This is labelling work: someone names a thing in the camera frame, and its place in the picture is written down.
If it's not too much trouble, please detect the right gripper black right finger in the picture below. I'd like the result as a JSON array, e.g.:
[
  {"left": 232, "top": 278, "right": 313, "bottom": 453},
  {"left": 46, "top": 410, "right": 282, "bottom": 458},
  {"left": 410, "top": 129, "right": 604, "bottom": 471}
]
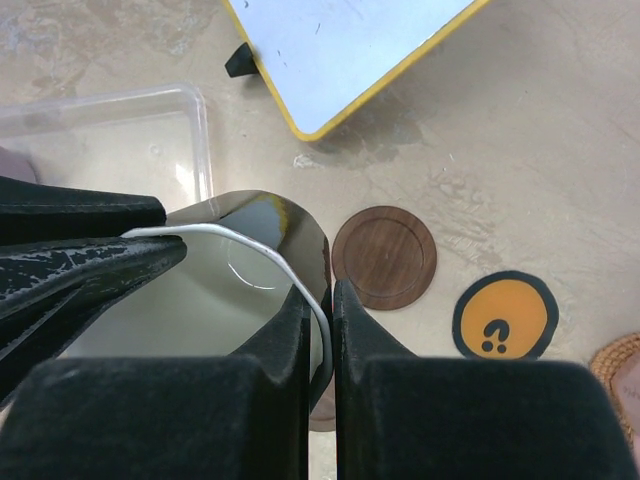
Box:
[{"left": 333, "top": 280, "right": 639, "bottom": 479}]

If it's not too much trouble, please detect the small whiteboard on stand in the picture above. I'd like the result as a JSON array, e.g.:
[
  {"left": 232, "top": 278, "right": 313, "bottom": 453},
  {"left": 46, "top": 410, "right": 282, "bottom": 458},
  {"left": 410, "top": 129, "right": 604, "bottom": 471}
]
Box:
[{"left": 225, "top": 0, "right": 485, "bottom": 142}]

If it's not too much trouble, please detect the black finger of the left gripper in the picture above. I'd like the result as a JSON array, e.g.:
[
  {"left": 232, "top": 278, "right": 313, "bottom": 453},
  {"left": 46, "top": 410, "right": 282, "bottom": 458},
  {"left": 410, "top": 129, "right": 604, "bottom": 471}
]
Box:
[{"left": 1, "top": 236, "right": 187, "bottom": 400}]

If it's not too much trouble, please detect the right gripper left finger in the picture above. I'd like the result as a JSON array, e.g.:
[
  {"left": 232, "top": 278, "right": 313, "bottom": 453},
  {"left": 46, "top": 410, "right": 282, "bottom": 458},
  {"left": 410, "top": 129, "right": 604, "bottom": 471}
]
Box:
[{"left": 1, "top": 289, "right": 311, "bottom": 479}]

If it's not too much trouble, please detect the dark brown wooden coaster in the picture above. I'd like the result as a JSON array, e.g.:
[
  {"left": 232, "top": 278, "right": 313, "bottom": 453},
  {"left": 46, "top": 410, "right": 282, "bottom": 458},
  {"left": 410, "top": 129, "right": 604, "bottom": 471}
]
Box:
[{"left": 331, "top": 206, "right": 437, "bottom": 311}]

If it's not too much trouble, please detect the dark brown ringed coaster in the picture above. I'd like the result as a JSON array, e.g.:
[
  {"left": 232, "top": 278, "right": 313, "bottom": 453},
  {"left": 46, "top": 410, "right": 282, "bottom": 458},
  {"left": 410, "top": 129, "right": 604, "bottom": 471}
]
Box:
[{"left": 309, "top": 382, "right": 336, "bottom": 432}]

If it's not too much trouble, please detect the clear plastic tray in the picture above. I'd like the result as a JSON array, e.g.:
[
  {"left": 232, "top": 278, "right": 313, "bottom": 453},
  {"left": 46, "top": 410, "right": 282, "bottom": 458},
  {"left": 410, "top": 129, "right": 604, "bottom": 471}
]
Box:
[{"left": 1, "top": 83, "right": 214, "bottom": 212}]

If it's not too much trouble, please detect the purple cup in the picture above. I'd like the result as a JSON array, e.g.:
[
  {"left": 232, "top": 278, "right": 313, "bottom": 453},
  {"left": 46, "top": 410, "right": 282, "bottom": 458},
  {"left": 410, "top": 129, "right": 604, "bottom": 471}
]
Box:
[{"left": 0, "top": 147, "right": 38, "bottom": 184}]

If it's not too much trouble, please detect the orange black-rimmed coaster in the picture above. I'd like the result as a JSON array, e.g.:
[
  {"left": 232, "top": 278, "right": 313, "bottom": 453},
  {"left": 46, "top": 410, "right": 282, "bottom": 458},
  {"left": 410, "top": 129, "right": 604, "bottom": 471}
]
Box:
[{"left": 452, "top": 270, "right": 559, "bottom": 360}]

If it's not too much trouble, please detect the white cup black handle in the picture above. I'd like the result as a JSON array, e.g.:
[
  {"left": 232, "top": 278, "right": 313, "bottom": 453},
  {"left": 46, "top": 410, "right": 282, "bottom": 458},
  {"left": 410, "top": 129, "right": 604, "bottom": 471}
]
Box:
[{"left": 65, "top": 190, "right": 333, "bottom": 405}]

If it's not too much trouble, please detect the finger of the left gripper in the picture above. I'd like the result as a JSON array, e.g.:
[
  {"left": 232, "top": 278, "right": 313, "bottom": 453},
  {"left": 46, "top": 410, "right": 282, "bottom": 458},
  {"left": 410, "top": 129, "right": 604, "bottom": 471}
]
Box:
[{"left": 1, "top": 177, "right": 166, "bottom": 245}]

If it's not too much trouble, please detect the woven rattan coaster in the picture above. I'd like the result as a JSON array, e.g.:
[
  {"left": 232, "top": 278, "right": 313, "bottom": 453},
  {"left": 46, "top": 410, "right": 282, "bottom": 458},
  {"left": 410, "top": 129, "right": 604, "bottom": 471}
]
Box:
[{"left": 588, "top": 333, "right": 639, "bottom": 447}]

